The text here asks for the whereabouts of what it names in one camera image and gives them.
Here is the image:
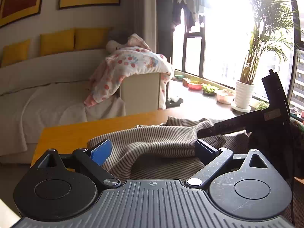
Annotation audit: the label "floral pink white blanket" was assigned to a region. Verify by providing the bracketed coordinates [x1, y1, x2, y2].
[84, 33, 174, 110]

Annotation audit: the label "striped knit garment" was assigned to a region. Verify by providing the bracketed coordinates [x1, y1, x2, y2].
[88, 117, 303, 227]

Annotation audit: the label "potted palm plant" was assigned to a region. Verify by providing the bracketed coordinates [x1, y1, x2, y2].
[239, 0, 300, 85]

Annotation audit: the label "yellow cushion middle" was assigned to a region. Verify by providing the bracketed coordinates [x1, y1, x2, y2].
[39, 28, 75, 56]

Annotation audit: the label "beige sofa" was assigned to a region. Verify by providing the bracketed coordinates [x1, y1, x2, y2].
[1, 49, 160, 164]

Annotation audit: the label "white ribbed plant pot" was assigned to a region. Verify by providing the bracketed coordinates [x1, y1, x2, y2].
[231, 81, 254, 113]

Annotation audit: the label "pink bowl planter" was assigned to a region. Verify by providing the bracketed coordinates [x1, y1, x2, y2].
[215, 89, 234, 105]

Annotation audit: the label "yellow cushion right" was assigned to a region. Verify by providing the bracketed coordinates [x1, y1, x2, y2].
[75, 27, 113, 51]

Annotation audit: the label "yellow cushion left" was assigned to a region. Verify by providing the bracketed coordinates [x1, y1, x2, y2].
[1, 39, 31, 67]

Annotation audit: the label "white throw on sofa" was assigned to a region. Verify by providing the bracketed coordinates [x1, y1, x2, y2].
[22, 81, 126, 144]

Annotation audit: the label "red bowl planter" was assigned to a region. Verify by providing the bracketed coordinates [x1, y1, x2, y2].
[187, 80, 203, 91]

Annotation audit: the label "hanging clothes at window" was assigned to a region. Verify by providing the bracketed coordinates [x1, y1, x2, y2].
[172, 0, 206, 32]

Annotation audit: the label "yellow cushion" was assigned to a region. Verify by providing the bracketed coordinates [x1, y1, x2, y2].
[39, 28, 75, 56]
[75, 27, 113, 51]
[1, 39, 31, 67]

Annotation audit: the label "small green plant pot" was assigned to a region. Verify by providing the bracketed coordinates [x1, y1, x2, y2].
[202, 84, 218, 96]

